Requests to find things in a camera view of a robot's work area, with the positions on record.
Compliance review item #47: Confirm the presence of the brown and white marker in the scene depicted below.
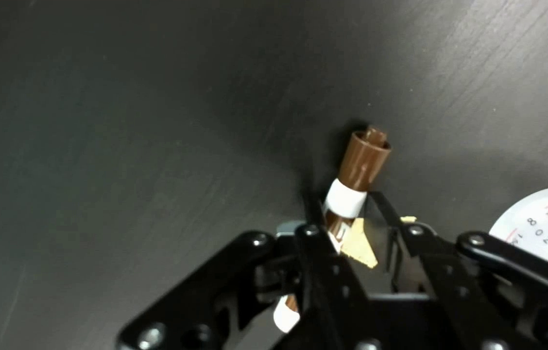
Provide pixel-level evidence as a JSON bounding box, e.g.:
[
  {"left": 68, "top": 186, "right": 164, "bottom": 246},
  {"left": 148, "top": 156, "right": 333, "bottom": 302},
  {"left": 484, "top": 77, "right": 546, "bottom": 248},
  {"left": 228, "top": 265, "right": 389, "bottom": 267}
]
[{"left": 272, "top": 125, "right": 397, "bottom": 337}]

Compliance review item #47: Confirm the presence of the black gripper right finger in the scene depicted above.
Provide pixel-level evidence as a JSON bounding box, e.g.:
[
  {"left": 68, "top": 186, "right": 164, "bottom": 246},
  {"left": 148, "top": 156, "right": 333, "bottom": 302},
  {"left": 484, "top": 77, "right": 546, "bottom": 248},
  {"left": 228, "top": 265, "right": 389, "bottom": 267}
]
[{"left": 370, "top": 193, "right": 548, "bottom": 350}]

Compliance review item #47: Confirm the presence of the clear plastic cup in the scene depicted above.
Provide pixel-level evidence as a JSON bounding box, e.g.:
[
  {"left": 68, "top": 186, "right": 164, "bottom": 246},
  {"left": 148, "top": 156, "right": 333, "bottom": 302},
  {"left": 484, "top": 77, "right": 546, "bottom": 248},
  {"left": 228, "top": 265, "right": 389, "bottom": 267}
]
[{"left": 486, "top": 184, "right": 548, "bottom": 277}]

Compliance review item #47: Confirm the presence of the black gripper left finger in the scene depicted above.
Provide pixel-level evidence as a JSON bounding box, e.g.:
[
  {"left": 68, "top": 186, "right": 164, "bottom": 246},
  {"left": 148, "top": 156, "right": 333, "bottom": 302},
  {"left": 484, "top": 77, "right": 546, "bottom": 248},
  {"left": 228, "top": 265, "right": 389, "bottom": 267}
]
[{"left": 117, "top": 223, "right": 372, "bottom": 350}]

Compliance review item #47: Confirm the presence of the small beige tape scrap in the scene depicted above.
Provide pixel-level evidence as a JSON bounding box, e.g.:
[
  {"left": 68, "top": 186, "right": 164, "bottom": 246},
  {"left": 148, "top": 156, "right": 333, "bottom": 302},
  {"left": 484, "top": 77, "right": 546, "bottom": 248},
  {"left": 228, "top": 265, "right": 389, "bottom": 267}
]
[{"left": 340, "top": 215, "right": 381, "bottom": 273}]

